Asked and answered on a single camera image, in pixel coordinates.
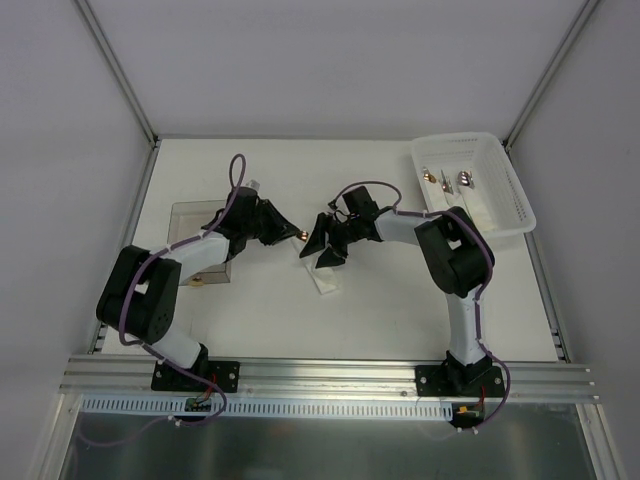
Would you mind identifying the white paper napkin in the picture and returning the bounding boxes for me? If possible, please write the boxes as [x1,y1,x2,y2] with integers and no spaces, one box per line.
[303,260,341,295]

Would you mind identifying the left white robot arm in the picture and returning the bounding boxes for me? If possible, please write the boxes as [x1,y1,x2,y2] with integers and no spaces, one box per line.
[96,186,301,390]

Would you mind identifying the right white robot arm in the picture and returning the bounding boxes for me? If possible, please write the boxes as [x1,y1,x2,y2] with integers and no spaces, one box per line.
[299,182,495,396]

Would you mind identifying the smoky transparent plastic box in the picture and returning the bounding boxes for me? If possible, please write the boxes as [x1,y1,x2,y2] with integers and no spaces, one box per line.
[167,200,231,286]

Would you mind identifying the white plastic basket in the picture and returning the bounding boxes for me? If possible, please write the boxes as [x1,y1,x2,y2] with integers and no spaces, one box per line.
[410,132,536,239]

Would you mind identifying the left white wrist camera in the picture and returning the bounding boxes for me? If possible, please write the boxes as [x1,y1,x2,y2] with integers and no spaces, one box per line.
[245,180,260,192]

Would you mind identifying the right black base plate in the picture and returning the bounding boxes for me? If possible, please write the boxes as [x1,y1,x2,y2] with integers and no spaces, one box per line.
[414,364,506,398]

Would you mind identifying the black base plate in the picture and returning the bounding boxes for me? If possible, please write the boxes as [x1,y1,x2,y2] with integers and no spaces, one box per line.
[150,360,241,393]
[414,364,506,398]

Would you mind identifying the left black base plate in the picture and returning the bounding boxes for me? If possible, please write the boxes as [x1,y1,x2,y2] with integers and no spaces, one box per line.
[150,360,241,393]

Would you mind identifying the aluminium mounting rail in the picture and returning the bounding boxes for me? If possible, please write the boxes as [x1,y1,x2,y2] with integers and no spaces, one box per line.
[59,355,601,404]

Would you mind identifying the white slotted cable duct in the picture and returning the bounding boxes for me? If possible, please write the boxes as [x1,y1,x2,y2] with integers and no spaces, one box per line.
[80,395,453,422]

